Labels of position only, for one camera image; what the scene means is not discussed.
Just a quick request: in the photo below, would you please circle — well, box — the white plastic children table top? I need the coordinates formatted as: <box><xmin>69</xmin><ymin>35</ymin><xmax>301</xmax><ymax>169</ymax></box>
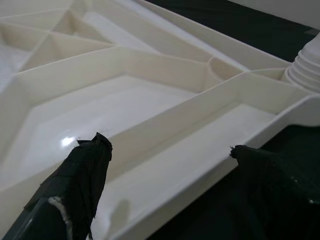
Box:
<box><xmin>0</xmin><ymin>0</ymin><xmax>320</xmax><ymax>240</ymax></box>

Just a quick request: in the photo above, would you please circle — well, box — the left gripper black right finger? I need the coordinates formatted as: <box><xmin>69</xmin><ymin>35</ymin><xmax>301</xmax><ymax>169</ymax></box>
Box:
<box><xmin>229</xmin><ymin>144</ymin><xmax>320</xmax><ymax>240</ymax></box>

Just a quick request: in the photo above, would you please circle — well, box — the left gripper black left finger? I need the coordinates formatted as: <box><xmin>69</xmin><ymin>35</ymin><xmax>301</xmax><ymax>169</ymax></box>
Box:
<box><xmin>0</xmin><ymin>132</ymin><xmax>113</xmax><ymax>240</ymax></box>

